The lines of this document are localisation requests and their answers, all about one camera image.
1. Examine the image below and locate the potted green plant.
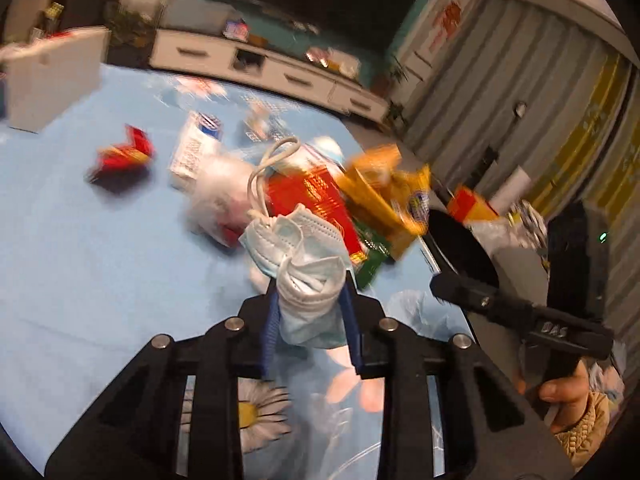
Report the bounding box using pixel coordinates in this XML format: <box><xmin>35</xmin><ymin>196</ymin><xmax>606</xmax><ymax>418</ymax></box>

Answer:
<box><xmin>104</xmin><ymin>2</ymin><xmax>157</xmax><ymax>70</ymax></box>

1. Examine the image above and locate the pink plastic bag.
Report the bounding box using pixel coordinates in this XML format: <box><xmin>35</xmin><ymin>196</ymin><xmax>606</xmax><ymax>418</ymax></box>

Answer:
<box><xmin>188</xmin><ymin>154</ymin><xmax>254</xmax><ymax>248</ymax></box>

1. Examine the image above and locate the red snack package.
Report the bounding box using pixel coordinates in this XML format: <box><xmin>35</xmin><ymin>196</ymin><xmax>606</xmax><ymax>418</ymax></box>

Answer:
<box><xmin>265</xmin><ymin>166</ymin><xmax>367</xmax><ymax>264</ymax></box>

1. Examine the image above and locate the light blue floral tablecloth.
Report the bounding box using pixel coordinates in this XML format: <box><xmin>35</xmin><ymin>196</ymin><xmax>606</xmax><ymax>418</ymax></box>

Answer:
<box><xmin>1</xmin><ymin>65</ymin><xmax>471</xmax><ymax>479</ymax></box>

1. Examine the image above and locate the right hand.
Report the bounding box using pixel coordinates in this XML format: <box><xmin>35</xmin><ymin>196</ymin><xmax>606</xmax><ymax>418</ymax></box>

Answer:
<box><xmin>539</xmin><ymin>360</ymin><xmax>589</xmax><ymax>434</ymax></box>

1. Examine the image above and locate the white cardboard box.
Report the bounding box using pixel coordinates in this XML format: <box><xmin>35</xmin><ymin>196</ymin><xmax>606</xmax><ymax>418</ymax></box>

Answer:
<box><xmin>1</xmin><ymin>26</ymin><xmax>111</xmax><ymax>133</ymax></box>

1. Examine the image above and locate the light blue face mask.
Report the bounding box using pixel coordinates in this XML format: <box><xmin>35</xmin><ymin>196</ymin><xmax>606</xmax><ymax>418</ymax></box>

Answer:
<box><xmin>241</xmin><ymin>204</ymin><xmax>352</xmax><ymax>349</ymax></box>

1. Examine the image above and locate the black trash bin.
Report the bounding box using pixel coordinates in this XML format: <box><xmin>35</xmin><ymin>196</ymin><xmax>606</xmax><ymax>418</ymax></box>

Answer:
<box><xmin>422</xmin><ymin>209</ymin><xmax>500</xmax><ymax>288</ymax></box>

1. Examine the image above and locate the yellow snack bag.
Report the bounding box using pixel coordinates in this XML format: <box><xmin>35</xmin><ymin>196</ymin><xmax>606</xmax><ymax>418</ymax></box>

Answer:
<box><xmin>337</xmin><ymin>144</ymin><xmax>431</xmax><ymax>260</ymax></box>

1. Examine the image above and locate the red yellow snack box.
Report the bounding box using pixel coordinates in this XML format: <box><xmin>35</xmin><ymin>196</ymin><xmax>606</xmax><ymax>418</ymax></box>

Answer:
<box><xmin>447</xmin><ymin>185</ymin><xmax>499</xmax><ymax>223</ymax></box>

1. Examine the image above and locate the white tv cabinet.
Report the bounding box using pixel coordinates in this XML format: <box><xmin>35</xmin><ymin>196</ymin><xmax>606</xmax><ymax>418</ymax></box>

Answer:
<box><xmin>149</xmin><ymin>29</ymin><xmax>388</xmax><ymax>122</ymax></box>

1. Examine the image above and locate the small red snack wrapper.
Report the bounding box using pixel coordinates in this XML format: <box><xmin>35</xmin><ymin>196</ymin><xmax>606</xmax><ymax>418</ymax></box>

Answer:
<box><xmin>86</xmin><ymin>125</ymin><xmax>155</xmax><ymax>183</ymax></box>

